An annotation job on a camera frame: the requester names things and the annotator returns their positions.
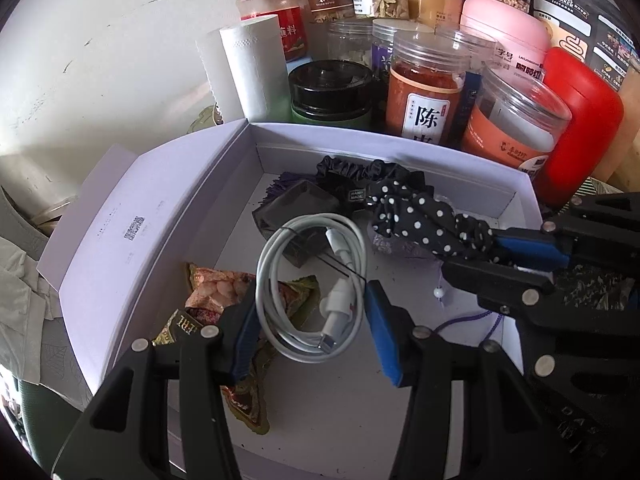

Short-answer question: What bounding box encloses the black fabric scrunchie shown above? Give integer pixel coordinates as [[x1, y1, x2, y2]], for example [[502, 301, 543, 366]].
[[314, 154, 434, 206]]

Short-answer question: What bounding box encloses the grey upholstered chair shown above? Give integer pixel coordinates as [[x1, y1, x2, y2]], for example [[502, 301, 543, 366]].
[[1, 194, 92, 411]]

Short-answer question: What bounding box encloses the white cloth garment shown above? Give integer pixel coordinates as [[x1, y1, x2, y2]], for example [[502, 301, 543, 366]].
[[0, 238, 62, 385]]

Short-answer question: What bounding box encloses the white charging cable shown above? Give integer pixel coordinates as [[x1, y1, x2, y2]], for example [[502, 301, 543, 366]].
[[255, 212, 369, 364]]

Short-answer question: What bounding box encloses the black rectangular rubber case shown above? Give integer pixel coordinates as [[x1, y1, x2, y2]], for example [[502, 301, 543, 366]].
[[252, 180, 342, 269]]

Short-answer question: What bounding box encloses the brown patterned snack packet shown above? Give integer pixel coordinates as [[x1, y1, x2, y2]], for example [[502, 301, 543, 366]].
[[153, 262, 320, 436]]

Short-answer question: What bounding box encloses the white paper roll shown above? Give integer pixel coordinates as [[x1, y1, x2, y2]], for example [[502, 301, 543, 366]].
[[196, 14, 291, 122]]

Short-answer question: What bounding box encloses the black white polka-dot scrunchie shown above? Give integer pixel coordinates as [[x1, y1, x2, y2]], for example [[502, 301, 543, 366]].
[[366, 179, 506, 263]]

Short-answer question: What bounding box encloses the red-label black-lid jar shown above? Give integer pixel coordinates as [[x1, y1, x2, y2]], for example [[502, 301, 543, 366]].
[[236, 0, 308, 62]]

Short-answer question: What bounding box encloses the pink plastic bottle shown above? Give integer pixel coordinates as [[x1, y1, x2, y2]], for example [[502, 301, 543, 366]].
[[460, 0, 550, 80]]

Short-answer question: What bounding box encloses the kraft paper pouch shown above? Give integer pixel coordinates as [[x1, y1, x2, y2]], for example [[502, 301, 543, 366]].
[[591, 54, 640, 192]]

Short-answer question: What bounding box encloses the red plastic canister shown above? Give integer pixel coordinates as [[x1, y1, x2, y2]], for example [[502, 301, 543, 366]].
[[534, 47, 624, 208]]

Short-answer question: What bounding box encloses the black printed foil bag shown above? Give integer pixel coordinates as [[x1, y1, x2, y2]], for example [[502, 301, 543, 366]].
[[530, 0, 636, 91]]

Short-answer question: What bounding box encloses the orange-label clear jar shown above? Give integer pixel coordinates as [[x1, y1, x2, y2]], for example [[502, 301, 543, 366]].
[[460, 65, 572, 179]]

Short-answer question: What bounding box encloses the black lid dark jar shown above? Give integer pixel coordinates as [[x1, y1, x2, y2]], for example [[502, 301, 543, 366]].
[[288, 60, 373, 130]]

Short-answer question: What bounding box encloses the white open gift box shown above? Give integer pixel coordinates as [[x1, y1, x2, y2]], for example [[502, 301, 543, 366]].
[[39, 120, 541, 479]]

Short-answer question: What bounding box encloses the gold black-lid jar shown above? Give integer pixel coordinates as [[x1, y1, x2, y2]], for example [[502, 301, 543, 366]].
[[404, 0, 467, 31]]

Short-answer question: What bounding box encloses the red-powder clear jar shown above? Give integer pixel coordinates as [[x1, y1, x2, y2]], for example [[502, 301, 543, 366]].
[[385, 32, 471, 145]]

